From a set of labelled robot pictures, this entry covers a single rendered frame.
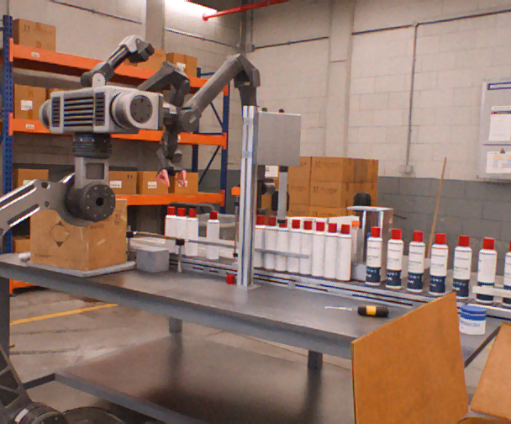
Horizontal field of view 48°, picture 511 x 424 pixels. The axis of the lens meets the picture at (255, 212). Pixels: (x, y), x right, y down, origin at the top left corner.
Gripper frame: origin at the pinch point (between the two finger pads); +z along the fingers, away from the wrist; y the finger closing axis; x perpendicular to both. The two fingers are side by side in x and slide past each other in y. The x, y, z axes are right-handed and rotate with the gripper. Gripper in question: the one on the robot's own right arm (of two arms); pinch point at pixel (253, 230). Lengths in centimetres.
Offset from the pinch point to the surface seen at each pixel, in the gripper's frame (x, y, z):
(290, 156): 13.6, -24.9, -30.3
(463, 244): 7, -86, -4
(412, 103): -460, 99, -98
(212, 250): 8.5, 15.0, 9.1
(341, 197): -316, 114, 5
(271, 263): 8.8, -14.6, 11.1
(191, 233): 8.6, 26.5, 3.0
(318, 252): 8.2, -34.7, 4.7
